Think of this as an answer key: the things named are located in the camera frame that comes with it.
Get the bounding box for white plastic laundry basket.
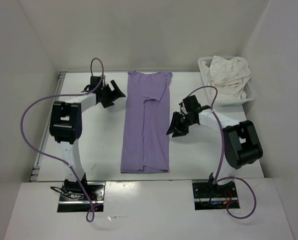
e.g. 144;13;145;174
198;56;256;106

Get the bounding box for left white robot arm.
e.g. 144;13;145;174
49;76;126;200

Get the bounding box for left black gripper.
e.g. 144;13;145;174
99;80;125;108

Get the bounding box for white t shirt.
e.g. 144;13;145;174
203;55;251;101

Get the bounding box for purple cable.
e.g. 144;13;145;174
187;85;258;220
20;57;104;223

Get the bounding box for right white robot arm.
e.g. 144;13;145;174
166;105;263;197

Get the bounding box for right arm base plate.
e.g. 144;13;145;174
192;180;240;211

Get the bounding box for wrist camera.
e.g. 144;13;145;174
180;95;201;113
82;75;105;94

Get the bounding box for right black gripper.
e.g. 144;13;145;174
166;111;195;138

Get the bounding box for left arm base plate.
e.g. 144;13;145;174
51;182;105;213

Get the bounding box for purple t shirt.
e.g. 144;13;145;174
120;71;173;174

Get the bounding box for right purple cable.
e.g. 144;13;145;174
187;85;258;220

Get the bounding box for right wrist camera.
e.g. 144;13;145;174
180;95;201;113

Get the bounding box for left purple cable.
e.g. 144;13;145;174
20;57;104;223

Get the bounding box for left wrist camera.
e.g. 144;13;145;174
82;75;105;94

